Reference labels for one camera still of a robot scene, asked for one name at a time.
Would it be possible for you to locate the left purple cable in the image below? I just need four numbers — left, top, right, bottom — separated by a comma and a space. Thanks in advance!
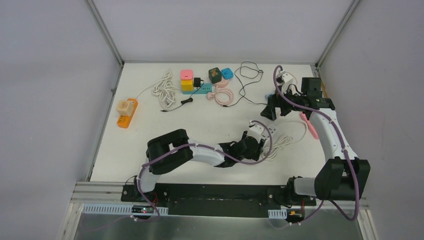
135, 119, 274, 222

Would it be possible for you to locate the beige cube adapter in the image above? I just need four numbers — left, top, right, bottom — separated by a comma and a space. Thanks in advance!
116, 100, 134, 117

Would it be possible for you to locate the white coiled power cable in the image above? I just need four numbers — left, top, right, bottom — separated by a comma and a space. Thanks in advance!
261, 119, 309, 163

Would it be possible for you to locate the purple cable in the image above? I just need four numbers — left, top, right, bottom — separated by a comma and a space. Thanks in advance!
135, 119, 274, 222
272, 65, 361, 228

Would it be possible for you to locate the pink round socket base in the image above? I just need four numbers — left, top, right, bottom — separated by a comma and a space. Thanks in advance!
213, 79, 230, 89

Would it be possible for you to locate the pink triangular power strip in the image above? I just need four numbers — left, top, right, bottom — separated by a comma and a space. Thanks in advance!
299, 112, 319, 140

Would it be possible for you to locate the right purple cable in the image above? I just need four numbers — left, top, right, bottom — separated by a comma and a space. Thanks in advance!
272, 65, 361, 228

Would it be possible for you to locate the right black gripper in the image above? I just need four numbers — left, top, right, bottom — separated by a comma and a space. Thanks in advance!
261, 84, 306, 121

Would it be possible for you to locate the white bundled cable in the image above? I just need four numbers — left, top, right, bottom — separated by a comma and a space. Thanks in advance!
135, 68, 178, 111

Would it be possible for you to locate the dark green cube adapter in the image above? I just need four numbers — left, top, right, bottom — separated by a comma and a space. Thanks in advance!
208, 67, 222, 84

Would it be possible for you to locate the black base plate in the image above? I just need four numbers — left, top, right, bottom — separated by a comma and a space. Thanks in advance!
120, 182, 317, 219

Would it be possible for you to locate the pink cube adapter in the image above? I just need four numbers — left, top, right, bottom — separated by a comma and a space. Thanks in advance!
179, 69, 194, 81

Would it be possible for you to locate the yellow cube adapter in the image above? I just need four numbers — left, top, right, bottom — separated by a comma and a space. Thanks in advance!
180, 79, 194, 92

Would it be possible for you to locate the orange power strip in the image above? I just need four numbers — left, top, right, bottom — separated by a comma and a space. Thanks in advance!
116, 98, 138, 129

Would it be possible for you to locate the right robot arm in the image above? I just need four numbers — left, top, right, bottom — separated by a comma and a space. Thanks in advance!
260, 77, 371, 205

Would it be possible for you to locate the blue cube adapter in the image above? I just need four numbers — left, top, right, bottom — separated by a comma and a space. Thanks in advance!
220, 67, 234, 80

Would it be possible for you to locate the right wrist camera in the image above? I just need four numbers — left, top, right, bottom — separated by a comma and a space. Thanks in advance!
276, 70, 298, 93

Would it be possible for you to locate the pink coiled cable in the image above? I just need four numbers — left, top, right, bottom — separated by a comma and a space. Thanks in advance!
206, 89, 235, 107

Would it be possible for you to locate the white cube adapter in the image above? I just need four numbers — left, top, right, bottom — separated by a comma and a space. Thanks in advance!
267, 124, 278, 135

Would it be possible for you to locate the blue charger plug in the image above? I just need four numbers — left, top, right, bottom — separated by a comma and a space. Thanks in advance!
264, 93, 274, 101

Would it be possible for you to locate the black thin cable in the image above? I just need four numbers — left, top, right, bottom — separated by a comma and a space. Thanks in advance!
222, 61, 271, 109

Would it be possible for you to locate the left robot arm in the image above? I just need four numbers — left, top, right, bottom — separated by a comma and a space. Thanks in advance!
133, 124, 272, 203

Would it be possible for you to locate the small black plug adapter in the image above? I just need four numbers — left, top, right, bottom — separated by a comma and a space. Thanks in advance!
193, 77, 205, 88

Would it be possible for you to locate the teal power strip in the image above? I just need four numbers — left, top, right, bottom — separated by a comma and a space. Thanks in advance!
182, 83, 213, 95

